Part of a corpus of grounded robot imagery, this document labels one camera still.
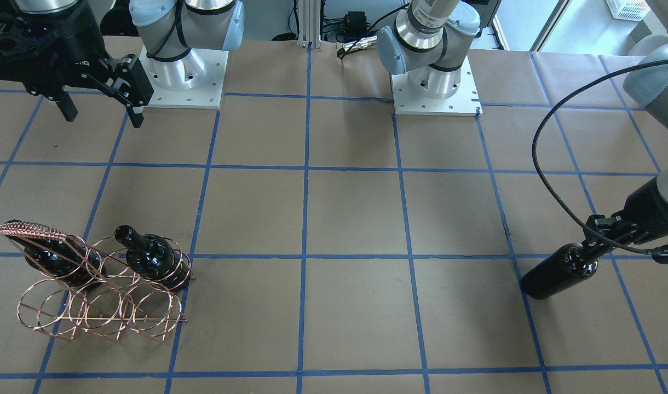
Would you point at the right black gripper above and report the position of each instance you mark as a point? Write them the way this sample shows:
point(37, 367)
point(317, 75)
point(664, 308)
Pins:
point(75, 39)

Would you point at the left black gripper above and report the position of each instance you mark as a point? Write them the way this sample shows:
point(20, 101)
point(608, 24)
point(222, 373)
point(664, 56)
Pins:
point(648, 203)

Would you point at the dark glass wine bottle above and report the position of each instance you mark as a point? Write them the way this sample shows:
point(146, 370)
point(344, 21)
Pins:
point(561, 270)

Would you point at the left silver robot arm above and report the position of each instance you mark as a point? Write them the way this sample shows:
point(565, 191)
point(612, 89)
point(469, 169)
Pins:
point(648, 86)

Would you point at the dark bottle in basket front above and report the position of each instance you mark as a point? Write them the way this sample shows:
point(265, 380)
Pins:
point(152, 258)

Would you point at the dark bottle in basket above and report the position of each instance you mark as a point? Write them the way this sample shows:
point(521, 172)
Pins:
point(55, 253)
point(152, 258)

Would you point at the dark bottle in basket rear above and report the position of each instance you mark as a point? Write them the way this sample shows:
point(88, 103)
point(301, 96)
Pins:
point(55, 253)

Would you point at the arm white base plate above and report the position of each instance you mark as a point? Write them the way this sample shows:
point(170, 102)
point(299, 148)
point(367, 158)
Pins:
point(194, 82)
point(427, 91)

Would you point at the copper wire wine basket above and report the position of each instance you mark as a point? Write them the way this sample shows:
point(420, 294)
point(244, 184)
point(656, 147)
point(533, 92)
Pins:
point(121, 302)

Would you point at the aluminium frame post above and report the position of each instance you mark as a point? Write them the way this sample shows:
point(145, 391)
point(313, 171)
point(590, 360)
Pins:
point(308, 23)

